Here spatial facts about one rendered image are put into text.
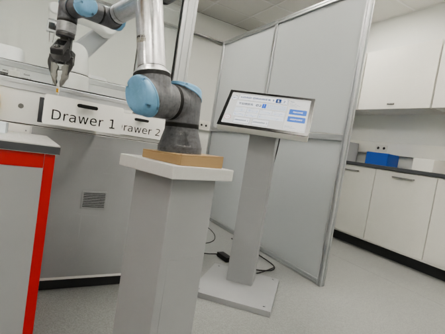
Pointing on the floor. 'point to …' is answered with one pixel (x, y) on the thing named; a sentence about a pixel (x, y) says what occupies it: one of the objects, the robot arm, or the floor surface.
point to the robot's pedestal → (164, 245)
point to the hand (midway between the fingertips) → (57, 82)
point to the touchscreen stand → (247, 239)
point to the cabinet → (86, 207)
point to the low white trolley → (22, 224)
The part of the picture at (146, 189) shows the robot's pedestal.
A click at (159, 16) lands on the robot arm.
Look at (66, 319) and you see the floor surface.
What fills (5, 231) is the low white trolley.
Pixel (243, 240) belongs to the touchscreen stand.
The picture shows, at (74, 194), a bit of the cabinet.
